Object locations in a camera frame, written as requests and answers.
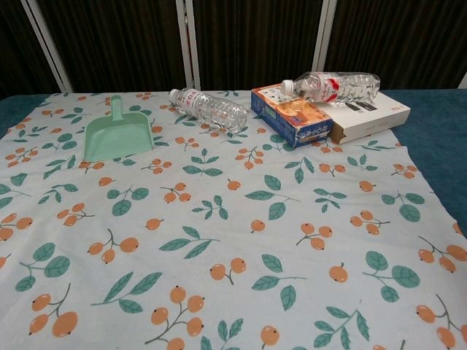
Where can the flat white cardboard box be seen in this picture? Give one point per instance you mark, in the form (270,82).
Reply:
(368,120)

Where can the clear bottle red text label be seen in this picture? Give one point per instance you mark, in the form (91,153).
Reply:
(215,109)

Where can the orange and blue carton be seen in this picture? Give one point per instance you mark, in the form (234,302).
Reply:
(292,122)

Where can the floral orange fruit tablecloth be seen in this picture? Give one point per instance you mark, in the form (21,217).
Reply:
(233,255)

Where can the mint green plastic dustpan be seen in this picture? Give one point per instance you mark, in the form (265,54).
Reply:
(116,135)

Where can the clear bottle red white label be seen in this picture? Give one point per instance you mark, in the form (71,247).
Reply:
(330,87)

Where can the white screen frame post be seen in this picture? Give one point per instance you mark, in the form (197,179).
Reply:
(188,43)
(325,36)
(49,43)

